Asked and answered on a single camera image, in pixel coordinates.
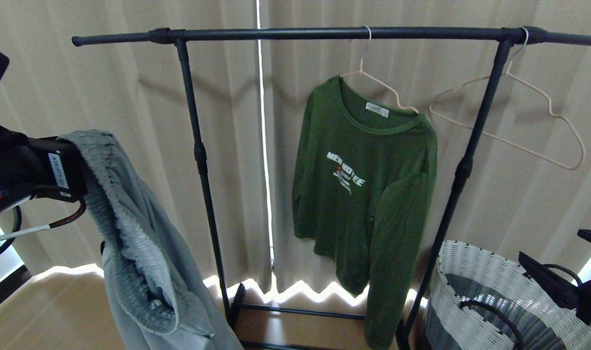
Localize white laundry basket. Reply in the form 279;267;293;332
418;240;591;350

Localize green long-sleeved shirt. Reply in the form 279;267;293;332
292;75;439;350

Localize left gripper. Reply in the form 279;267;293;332
0;124;88;218

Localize pale grey shorts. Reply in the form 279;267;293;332
56;129;243;350

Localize black cable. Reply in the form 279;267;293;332
0;206;23;266

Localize pink clothes hanger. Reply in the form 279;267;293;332
428;26;587;171
341;26;420;115

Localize black clothes rack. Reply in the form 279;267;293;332
72;26;591;350

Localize beige curtain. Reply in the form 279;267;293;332
0;0;591;308

